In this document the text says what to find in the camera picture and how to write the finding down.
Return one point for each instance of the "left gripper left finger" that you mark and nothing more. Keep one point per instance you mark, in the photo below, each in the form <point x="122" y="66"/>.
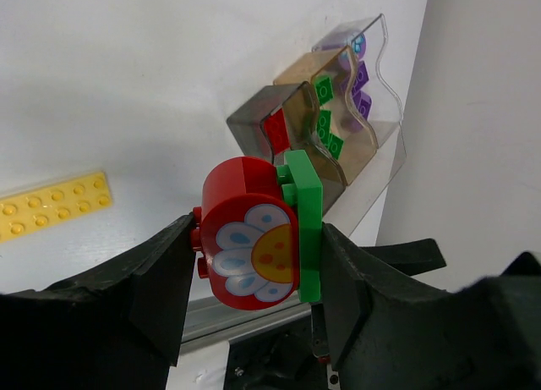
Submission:
<point x="118" y="325"/>

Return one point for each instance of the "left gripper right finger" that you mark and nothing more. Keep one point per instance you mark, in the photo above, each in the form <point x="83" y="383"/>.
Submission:
<point x="387" y="330"/>

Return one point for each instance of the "red flower lego piece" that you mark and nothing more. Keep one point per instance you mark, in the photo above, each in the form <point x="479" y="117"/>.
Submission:
<point x="247" y="235"/>

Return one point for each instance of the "green lego plate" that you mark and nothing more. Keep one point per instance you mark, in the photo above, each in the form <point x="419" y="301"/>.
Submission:
<point x="302" y="189"/>

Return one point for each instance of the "small green lego piece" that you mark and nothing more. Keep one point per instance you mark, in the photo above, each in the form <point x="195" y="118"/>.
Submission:
<point x="334" y="145"/>

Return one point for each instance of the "small purple lego brick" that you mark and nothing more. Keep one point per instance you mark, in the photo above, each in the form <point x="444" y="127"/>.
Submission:
<point x="363" y="102"/>

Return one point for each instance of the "green lego half of block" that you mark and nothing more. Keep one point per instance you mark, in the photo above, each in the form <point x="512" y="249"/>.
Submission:
<point x="324" y="89"/>

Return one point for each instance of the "purple round lego piece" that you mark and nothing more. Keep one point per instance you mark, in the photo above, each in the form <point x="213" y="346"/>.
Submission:
<point x="358" y="44"/>

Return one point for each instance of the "green square lego brick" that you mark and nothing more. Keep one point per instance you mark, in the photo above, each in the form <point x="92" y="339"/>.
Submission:
<point x="324" y="125"/>

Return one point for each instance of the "yellow long lego plate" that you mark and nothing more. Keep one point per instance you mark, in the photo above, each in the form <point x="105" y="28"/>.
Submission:
<point x="31" y="211"/>

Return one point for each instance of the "clear compartment container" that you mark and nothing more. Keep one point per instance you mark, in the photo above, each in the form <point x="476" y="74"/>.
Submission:
<point x="334" y="104"/>

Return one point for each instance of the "aluminium frame rail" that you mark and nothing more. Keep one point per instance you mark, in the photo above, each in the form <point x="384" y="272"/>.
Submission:
<point x="209" y="322"/>

